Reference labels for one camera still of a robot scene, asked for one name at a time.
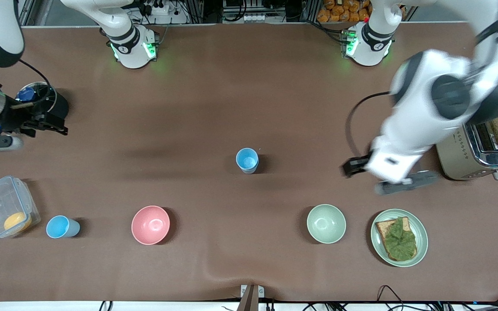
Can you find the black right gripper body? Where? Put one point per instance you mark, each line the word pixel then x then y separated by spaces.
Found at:
pixel 17 119

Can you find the light blue plastic cup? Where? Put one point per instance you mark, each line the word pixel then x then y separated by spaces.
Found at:
pixel 61 226
pixel 248 172
pixel 247 159

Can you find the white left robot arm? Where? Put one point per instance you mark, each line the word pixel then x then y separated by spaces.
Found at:
pixel 413 125

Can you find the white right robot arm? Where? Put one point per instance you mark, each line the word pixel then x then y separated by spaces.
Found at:
pixel 130 41

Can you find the black cylindrical container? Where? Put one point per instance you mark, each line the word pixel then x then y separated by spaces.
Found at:
pixel 59 107

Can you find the dark blue round object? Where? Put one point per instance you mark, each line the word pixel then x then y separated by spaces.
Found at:
pixel 26 93

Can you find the pale green bowl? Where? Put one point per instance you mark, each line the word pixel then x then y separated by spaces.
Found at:
pixel 326 223

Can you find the light toast slice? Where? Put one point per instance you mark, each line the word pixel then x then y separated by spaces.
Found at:
pixel 383 229

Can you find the beige and chrome toaster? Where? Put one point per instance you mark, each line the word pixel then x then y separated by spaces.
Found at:
pixel 461 155

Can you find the green lettuce leaf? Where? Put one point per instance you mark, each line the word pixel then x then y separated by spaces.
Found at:
pixel 400 239

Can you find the pale green plate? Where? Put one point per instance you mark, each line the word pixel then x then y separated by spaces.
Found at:
pixel 422 242

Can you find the yellow round food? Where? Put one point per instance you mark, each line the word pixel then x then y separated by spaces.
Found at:
pixel 17 221

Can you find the pink bowl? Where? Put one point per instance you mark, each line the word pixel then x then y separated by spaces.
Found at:
pixel 150 224

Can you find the large table cover mat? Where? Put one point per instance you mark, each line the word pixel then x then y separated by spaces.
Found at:
pixel 231 95

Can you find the orange bread rolls pile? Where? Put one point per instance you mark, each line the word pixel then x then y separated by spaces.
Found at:
pixel 344 11

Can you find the white power strip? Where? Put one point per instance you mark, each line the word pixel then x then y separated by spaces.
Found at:
pixel 245 17
pixel 160 9

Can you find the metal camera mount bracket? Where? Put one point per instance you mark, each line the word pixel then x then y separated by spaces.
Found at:
pixel 251 298

